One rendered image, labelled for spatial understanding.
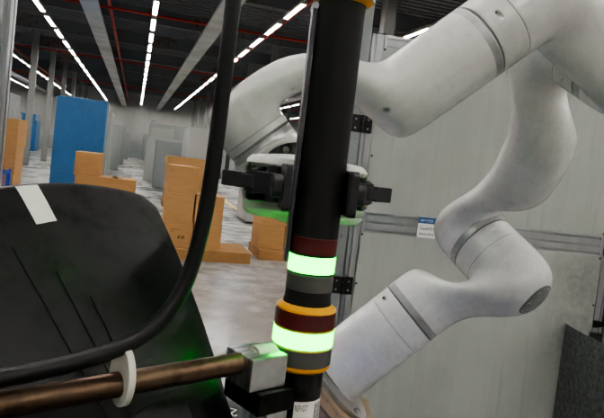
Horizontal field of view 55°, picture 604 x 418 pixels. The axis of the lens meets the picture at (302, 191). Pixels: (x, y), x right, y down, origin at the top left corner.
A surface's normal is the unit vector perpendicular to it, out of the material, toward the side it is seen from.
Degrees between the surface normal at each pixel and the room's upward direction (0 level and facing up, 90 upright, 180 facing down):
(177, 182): 90
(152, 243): 41
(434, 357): 90
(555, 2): 98
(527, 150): 111
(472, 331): 90
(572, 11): 117
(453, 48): 80
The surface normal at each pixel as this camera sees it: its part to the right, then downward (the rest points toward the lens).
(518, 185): -0.55, 0.53
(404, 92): 0.06, 0.05
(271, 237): 0.26, 0.08
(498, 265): -0.52, -0.44
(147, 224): 0.66, -0.66
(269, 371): 0.66, 0.11
